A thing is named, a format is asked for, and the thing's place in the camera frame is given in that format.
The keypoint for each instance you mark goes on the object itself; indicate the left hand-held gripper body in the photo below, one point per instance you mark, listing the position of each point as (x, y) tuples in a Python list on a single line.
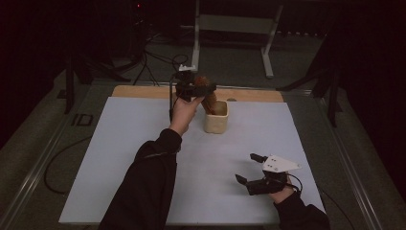
[(186, 86)]

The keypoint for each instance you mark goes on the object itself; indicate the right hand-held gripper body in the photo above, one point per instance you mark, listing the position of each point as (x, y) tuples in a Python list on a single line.
[(271, 183)]

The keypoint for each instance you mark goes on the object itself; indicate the wooden paddle hairbrush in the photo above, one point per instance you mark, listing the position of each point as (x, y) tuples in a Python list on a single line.
[(210, 102)]

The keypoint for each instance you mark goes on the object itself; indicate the cream dimpled holder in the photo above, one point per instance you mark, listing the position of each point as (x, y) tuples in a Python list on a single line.
[(217, 124)]

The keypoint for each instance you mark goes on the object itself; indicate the person's right hand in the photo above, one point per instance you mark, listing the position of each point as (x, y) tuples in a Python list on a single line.
[(282, 195)]

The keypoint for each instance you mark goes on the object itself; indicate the person's left hand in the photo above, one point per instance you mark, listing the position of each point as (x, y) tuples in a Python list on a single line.
[(183, 116)]

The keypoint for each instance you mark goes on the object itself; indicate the grey metal stand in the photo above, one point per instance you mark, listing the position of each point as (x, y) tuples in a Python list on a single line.
[(234, 25)]

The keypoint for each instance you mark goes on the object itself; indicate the white table mat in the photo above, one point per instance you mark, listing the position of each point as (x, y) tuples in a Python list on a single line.
[(127, 127)]

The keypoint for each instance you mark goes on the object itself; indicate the black floor stand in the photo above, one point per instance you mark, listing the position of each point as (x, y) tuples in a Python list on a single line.
[(332, 92), (68, 86)]

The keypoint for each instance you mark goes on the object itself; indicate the metal floor rail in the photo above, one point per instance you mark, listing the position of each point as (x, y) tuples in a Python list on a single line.
[(354, 179), (35, 179)]

